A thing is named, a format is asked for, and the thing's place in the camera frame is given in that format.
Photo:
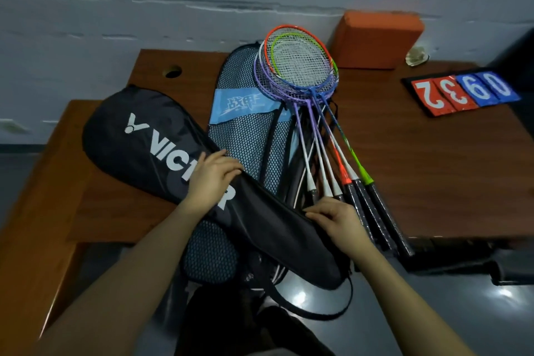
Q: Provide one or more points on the blue mesh racket bag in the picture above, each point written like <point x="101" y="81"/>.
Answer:
<point x="246" y="134"/>

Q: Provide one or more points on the red and blue flip scoreboard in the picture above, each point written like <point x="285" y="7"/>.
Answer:
<point x="459" y="93"/>

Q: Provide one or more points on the orange foam block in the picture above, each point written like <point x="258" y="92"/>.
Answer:
<point x="373" y="40"/>

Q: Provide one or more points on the blue frame badminton racket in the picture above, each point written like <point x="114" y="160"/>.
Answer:
<point x="333" y="138"/>

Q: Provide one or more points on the black racket bag white print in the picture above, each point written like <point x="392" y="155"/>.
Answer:
<point x="137" y="147"/>

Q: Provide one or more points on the person's black trousers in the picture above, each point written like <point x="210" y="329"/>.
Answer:
<point x="233" y="322"/>

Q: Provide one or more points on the person's right forearm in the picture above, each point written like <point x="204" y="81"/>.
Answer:
<point x="409" y="310"/>

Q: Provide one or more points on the green frame badminton racket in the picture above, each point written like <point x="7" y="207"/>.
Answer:
<point x="366" y="178"/>

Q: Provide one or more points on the person's left forearm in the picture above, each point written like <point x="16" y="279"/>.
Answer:
<point x="125" y="284"/>

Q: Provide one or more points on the person's right hand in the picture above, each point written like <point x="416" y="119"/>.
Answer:
<point x="342" y="224"/>

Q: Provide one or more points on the person's left hand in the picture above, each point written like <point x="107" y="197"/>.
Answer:
<point x="208" y="184"/>

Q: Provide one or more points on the white shuttlecock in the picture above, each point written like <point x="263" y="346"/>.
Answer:
<point x="417" y="56"/>

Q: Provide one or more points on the black chair armrest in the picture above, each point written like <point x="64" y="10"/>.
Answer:
<point x="459" y="257"/>

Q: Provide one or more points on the black racket bag white piping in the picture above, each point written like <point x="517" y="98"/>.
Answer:
<point x="294" y="176"/>

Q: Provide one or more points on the orange frame badminton racket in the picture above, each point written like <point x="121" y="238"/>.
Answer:
<point x="344" y="178"/>

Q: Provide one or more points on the person's right fingers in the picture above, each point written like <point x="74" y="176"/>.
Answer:
<point x="319" y="209"/>

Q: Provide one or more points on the purple frame badminton racket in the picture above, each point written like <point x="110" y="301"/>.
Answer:
<point x="320" y="159"/>
<point x="303" y="151"/>

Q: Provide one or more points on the person's left fingers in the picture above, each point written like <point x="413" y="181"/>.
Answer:
<point x="227" y="167"/>

